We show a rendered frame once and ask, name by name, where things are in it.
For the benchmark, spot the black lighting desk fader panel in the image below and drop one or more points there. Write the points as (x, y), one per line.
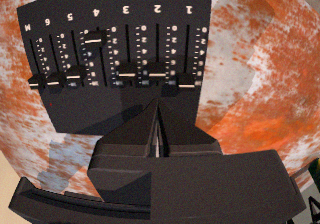
(141, 37)

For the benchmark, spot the green drink can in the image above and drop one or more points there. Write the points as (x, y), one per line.
(314, 169)

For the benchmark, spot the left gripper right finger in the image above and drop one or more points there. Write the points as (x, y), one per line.
(182, 138)

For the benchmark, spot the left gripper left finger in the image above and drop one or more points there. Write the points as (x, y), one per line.
(134, 137)

